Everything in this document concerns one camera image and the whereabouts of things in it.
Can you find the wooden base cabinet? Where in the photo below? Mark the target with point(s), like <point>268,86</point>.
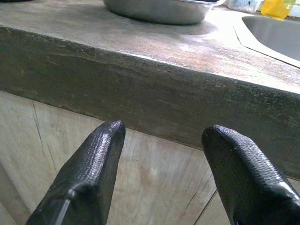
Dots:
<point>164,182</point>

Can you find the stainless steel double sink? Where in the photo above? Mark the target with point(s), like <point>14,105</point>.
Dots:
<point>276,35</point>

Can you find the wide stainless steel plate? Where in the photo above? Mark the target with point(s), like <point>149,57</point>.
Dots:
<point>154,11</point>

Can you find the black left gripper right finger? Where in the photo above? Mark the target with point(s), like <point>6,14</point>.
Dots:
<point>246,178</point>

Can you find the yellow dish soap bottle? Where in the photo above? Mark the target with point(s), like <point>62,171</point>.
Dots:
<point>273,8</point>

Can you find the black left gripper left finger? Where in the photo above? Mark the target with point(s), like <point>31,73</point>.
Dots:
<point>93,168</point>

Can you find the white ceramic bowl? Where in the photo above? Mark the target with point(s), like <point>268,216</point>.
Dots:
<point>221,2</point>

